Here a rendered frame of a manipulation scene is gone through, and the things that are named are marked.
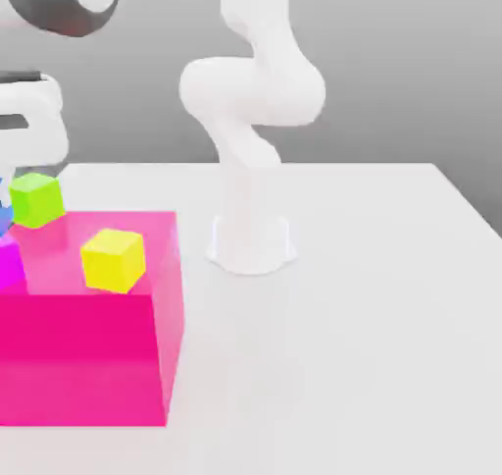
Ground small blue cube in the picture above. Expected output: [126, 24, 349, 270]
[0, 175, 16, 238]

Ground small green cube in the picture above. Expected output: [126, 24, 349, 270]
[8, 172, 67, 231]

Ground large pink box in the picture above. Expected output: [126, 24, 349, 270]
[0, 210, 186, 429]

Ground small yellow cube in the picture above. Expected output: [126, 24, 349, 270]
[79, 228, 147, 295]

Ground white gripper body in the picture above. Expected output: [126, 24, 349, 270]
[0, 75, 71, 173]

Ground small magenta cube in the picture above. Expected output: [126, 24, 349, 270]
[0, 233, 29, 292]

